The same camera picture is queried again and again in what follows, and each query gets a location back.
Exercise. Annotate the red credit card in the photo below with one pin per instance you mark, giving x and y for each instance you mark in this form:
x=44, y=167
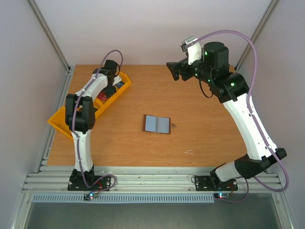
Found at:
x=102, y=97

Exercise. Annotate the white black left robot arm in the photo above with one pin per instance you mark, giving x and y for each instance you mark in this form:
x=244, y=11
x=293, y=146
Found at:
x=80, y=118

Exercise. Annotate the left aluminium frame post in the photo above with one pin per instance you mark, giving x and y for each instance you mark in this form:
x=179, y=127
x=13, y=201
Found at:
x=38, y=14

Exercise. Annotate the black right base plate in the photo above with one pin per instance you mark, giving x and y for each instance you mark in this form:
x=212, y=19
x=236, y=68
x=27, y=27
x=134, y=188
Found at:
x=203, y=183

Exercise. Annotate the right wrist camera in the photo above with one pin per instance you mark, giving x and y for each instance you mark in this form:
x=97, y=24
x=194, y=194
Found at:
x=193, y=49

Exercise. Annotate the right aluminium frame post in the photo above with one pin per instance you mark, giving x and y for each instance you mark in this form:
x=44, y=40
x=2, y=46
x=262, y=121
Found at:
x=270, y=9

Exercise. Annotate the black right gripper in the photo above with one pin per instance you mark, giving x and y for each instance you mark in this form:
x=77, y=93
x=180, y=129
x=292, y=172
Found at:
x=180, y=69

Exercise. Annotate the brown leather card holder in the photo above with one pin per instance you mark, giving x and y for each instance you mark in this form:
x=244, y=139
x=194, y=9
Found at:
x=154, y=124

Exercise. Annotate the small circuit board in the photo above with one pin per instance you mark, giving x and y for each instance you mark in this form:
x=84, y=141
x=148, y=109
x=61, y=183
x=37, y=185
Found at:
x=90, y=196
x=222, y=195

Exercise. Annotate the left small circuit board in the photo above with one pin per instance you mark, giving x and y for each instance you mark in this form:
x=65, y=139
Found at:
x=90, y=196

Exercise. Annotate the yellow bin near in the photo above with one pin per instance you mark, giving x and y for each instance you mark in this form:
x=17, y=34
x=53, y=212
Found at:
x=57, y=121

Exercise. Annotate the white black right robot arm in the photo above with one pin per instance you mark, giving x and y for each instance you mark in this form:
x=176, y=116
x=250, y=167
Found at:
x=210, y=64

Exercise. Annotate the grey slotted cable duct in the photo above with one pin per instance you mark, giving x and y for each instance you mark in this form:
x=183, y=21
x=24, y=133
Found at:
x=127, y=198

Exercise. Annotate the blue card in bin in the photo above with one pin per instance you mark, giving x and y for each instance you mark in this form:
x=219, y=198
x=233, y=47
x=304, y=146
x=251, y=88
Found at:
x=119, y=84

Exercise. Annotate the aluminium frame post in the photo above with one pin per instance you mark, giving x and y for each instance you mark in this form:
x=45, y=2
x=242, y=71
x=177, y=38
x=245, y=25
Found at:
x=270, y=9
x=38, y=14

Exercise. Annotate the right small circuit board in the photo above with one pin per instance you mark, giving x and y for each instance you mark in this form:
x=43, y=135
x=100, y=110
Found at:
x=222, y=195

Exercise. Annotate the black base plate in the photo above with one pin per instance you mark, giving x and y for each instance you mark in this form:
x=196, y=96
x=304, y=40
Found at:
x=203, y=183
x=76, y=181

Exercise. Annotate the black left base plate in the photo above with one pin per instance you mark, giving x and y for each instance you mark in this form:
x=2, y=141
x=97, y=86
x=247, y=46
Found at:
x=76, y=181

